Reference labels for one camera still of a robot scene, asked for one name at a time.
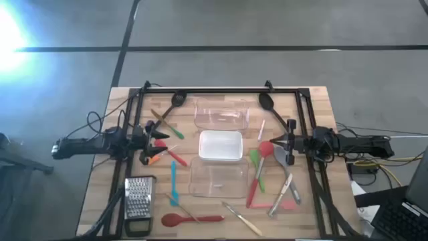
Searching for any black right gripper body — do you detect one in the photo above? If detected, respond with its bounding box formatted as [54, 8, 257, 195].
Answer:
[284, 118, 308, 166]

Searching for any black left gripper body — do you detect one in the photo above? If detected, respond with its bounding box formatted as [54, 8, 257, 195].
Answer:
[132, 119, 158, 167]

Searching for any small red spoon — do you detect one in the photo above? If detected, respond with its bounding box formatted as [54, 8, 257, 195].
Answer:
[154, 139, 189, 167]

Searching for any orange handled knife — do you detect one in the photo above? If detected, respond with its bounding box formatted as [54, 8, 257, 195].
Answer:
[146, 145, 178, 166]

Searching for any grey nylon turner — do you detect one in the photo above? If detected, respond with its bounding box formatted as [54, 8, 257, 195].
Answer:
[274, 145, 302, 206]

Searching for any red steel-handled round spoon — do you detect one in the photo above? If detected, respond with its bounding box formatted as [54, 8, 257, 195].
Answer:
[245, 141, 276, 209]

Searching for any green handled knife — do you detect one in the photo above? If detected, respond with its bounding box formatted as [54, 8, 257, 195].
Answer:
[150, 108, 185, 140]

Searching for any pink handled knife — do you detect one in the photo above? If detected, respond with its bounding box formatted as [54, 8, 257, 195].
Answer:
[257, 119, 266, 142]

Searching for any green silicone spatula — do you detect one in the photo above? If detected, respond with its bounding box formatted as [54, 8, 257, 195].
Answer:
[249, 149, 266, 193]

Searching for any black solid spoon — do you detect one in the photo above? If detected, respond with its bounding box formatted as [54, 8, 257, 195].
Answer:
[258, 92, 290, 130]

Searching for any black slotted spoon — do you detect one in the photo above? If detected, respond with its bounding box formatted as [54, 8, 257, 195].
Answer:
[154, 90, 188, 130]

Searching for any pink silicone spatula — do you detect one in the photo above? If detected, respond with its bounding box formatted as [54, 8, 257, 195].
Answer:
[249, 199, 298, 211]

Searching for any blue silicone spatula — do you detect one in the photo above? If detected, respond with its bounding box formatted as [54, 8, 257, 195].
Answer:
[170, 160, 180, 208]

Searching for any clear plastic container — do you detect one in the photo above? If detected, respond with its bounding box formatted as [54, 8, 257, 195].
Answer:
[188, 156, 250, 199]
[193, 97, 250, 131]

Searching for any steel box grater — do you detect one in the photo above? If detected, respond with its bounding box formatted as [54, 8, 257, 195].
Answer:
[124, 175, 157, 238]

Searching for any thin gold utensil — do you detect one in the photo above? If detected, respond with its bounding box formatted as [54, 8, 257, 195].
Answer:
[165, 193, 201, 224]

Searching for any white rectangular dish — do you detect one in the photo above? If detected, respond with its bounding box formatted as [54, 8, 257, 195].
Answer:
[198, 130, 244, 162]

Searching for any large red slotted spoon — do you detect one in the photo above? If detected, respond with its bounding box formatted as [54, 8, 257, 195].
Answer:
[160, 213, 225, 228]

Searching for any black power box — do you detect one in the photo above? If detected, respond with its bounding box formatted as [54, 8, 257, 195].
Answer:
[347, 162, 372, 177]

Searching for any white paper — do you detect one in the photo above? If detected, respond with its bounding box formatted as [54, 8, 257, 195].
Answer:
[350, 180, 381, 235]

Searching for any dark grey stand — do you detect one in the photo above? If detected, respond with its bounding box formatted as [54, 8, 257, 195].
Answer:
[0, 132, 54, 177]

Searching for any black laptop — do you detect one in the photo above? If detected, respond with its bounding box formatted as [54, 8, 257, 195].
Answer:
[370, 146, 428, 241]

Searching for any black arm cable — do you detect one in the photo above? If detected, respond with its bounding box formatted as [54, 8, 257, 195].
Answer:
[65, 92, 141, 140]

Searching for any yellow cable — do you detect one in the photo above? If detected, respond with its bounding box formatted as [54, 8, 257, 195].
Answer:
[352, 157, 425, 188]

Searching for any yellow handled knife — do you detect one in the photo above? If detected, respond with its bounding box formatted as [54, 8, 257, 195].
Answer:
[221, 201, 263, 237]

